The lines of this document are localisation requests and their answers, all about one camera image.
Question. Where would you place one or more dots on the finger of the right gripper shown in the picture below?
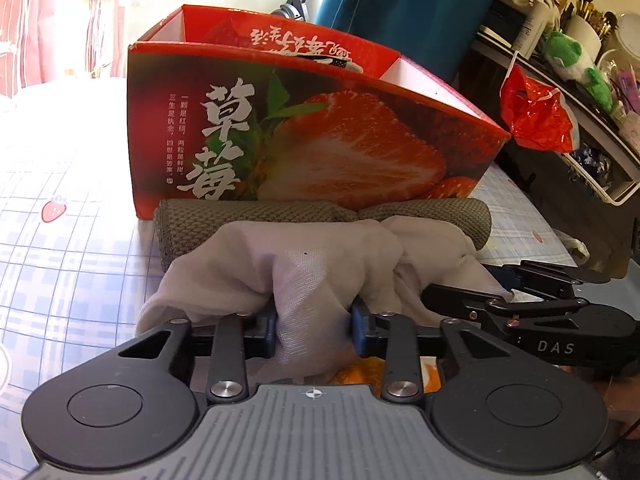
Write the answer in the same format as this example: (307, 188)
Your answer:
(482, 307)
(543, 279)

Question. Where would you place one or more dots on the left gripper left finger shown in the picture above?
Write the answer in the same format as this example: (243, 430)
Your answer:
(236, 338)

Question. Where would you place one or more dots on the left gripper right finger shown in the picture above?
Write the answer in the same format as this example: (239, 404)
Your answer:
(392, 338)

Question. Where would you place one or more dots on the orange floral pouch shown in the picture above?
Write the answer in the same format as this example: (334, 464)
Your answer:
(370, 372)

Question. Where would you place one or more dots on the white cloth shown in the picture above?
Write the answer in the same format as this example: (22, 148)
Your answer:
(312, 272)

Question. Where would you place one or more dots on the dark cluttered shelf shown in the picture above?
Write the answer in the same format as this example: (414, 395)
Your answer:
(565, 155)

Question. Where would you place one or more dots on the red plastic bag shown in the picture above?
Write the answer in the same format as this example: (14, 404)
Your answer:
(537, 114)

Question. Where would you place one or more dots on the plaid tablecloth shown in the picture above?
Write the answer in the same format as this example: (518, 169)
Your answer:
(76, 262)

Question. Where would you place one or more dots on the green white plush toy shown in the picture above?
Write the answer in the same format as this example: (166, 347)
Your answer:
(571, 62)

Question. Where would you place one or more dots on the red strawberry cardboard box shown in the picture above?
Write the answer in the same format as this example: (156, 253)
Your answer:
(225, 104)

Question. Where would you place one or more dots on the white brush holder cup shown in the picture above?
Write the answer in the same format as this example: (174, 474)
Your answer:
(580, 30)

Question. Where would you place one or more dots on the white spray bottle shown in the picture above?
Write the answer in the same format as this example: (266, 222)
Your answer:
(531, 30)

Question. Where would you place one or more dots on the dark teal curtain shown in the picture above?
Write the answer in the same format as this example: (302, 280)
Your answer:
(433, 33)

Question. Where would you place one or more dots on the pink printed backdrop curtain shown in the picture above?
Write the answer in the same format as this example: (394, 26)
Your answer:
(43, 40)

